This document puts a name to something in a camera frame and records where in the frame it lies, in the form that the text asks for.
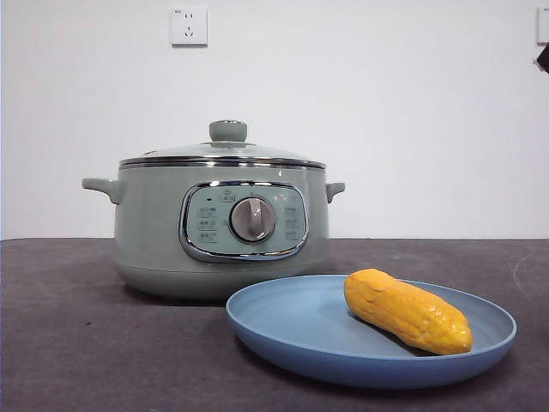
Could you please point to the glass lid with green knob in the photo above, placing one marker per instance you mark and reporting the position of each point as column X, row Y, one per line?
column 227, row 131

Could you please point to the yellow corn cob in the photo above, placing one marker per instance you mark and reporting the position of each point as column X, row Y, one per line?
column 407, row 313

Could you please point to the blue round plate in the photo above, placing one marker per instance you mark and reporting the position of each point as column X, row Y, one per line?
column 300, row 326

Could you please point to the pale green electric steamer pot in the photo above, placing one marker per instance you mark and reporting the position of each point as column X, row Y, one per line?
column 146, row 240

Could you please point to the white wall socket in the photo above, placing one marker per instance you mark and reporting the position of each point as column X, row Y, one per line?
column 188, row 26

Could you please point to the white wall plate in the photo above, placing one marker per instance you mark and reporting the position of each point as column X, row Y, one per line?
column 543, row 23

